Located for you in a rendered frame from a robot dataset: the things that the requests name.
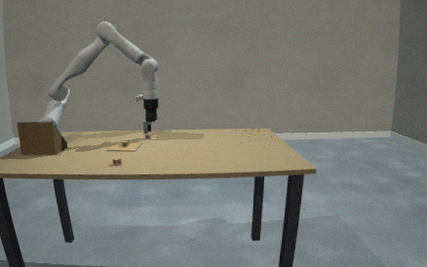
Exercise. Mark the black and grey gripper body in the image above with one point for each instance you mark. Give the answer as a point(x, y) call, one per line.
point(150, 100)

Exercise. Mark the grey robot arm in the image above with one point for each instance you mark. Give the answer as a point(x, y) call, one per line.
point(86, 57)

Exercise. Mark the tan square mat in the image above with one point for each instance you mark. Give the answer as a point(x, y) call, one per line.
point(132, 146)

